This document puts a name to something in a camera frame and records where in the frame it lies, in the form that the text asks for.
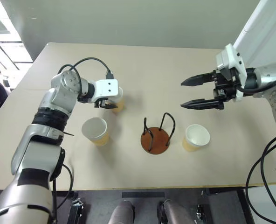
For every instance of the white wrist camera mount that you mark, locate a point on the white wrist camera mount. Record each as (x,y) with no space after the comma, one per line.
(231,58)
(108,87)

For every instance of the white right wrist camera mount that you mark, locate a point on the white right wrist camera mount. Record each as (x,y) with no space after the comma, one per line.
(231,58)

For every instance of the tan paper cup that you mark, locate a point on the tan paper cup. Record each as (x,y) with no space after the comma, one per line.
(119,105)
(196,137)
(94,129)

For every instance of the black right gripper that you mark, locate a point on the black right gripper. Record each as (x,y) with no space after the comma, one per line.
(227,89)

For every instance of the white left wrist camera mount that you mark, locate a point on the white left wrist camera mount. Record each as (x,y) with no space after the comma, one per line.
(108,87)

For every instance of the black table frame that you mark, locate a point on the black table frame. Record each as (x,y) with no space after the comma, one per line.
(229,203)

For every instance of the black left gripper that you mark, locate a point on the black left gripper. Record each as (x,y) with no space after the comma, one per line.
(98,102)

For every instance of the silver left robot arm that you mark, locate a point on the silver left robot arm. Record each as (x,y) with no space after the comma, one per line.
(47,98)

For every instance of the black metal window frame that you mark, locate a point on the black metal window frame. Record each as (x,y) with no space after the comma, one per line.
(9,51)

